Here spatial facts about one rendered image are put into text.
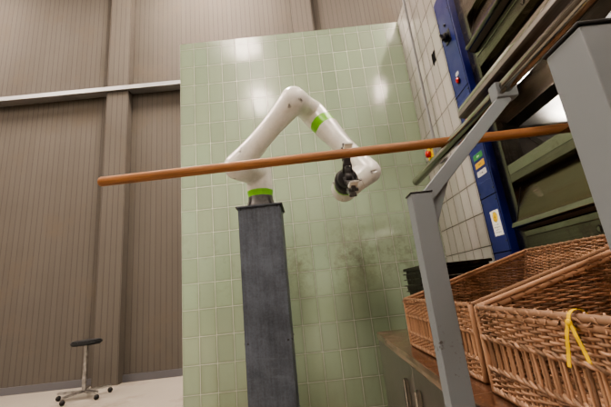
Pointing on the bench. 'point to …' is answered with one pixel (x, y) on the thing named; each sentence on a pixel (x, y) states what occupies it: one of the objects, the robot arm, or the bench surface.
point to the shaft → (320, 156)
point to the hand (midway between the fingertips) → (351, 163)
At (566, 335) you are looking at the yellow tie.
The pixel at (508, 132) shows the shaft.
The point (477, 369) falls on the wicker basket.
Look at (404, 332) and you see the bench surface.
